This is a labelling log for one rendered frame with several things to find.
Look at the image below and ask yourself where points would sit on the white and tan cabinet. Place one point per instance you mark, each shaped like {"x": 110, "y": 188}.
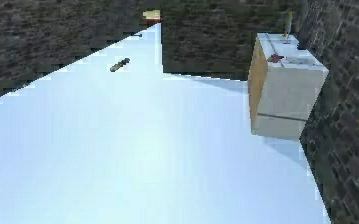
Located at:
{"x": 283, "y": 96}

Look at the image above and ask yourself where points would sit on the small red object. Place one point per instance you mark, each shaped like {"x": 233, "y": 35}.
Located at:
{"x": 275, "y": 58}

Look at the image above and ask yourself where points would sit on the small dark oblong object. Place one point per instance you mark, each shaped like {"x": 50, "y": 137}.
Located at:
{"x": 120, "y": 64}

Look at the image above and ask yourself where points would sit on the yellow green bottle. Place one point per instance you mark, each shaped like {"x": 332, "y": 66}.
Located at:
{"x": 288, "y": 22}

